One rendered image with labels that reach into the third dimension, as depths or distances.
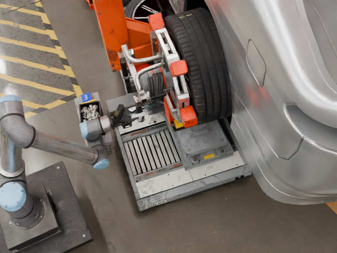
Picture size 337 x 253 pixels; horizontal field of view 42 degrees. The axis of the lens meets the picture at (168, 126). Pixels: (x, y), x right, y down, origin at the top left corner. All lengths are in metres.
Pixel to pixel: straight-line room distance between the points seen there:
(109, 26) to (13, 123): 0.98
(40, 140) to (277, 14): 1.23
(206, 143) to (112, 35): 0.96
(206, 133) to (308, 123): 1.45
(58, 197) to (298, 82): 1.82
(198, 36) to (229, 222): 1.32
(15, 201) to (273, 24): 1.65
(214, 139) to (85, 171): 0.98
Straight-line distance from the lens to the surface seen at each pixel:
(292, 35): 1.67
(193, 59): 2.30
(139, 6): 3.58
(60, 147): 2.29
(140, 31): 2.93
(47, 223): 2.77
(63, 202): 2.90
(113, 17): 2.76
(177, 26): 2.40
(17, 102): 2.22
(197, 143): 3.05
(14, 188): 2.61
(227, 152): 3.09
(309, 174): 1.89
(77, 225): 2.81
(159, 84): 2.34
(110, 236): 3.07
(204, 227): 3.03
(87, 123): 2.47
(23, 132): 2.14
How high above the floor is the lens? 2.85
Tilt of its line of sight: 57 degrees down
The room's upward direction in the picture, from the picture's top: 6 degrees counter-clockwise
